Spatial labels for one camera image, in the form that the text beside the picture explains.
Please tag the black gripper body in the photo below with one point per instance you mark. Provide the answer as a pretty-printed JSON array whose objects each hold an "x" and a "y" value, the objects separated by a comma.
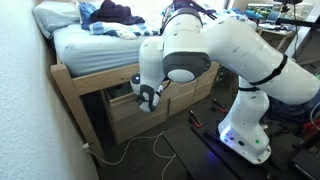
[{"x": 139, "y": 98}]

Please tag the light wooden drawer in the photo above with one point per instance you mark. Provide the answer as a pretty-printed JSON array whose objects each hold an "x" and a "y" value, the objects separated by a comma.
[{"x": 125, "y": 108}]

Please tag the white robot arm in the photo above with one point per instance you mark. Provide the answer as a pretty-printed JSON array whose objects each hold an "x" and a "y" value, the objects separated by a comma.
[{"x": 233, "y": 53}]

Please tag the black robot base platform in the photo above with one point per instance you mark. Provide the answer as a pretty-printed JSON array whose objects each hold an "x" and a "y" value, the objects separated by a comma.
[{"x": 193, "y": 156}]

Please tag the wooden under-bed drawer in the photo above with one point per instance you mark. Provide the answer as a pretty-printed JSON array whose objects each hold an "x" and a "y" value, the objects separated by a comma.
[{"x": 140, "y": 128}]

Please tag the narrow wooden drawer stack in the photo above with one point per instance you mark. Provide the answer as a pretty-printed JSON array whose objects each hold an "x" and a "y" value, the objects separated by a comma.
[{"x": 190, "y": 93}]

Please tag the light blue mattress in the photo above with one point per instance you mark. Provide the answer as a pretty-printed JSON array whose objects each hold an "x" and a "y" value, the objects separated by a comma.
[{"x": 100, "y": 50}]

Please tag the blue patterned blanket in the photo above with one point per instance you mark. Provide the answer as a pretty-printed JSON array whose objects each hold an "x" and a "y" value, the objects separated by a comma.
[{"x": 116, "y": 31}]

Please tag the dark navy garment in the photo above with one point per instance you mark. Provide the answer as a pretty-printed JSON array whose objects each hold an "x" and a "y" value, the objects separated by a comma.
[{"x": 113, "y": 13}]

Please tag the light blue pillow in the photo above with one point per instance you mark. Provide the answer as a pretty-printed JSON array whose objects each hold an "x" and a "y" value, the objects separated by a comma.
[{"x": 53, "y": 16}]

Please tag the computer monitor screen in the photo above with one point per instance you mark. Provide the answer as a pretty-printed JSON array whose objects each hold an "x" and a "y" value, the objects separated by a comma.
[{"x": 263, "y": 11}]

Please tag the wooden desk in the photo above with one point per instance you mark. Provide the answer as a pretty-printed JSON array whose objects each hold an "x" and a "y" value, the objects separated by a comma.
[{"x": 276, "y": 33}]

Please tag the blue fabric pile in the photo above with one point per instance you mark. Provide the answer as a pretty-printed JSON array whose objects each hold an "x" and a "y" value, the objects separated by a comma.
[{"x": 293, "y": 111}]

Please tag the red object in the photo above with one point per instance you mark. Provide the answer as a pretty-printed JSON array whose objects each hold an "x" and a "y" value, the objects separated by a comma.
[{"x": 311, "y": 125}]

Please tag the black equipment case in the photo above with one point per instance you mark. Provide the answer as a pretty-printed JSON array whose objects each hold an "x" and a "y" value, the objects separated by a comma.
[{"x": 308, "y": 163}]

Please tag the wooden bed frame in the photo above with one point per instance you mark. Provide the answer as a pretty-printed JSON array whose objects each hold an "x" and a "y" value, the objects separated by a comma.
[{"x": 93, "y": 81}]

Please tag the white wall plug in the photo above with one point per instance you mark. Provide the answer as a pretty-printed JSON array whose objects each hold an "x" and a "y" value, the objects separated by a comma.
[{"x": 86, "y": 146}]

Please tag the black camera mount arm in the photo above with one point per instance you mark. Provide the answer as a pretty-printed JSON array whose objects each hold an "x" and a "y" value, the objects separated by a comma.
[{"x": 300, "y": 22}]

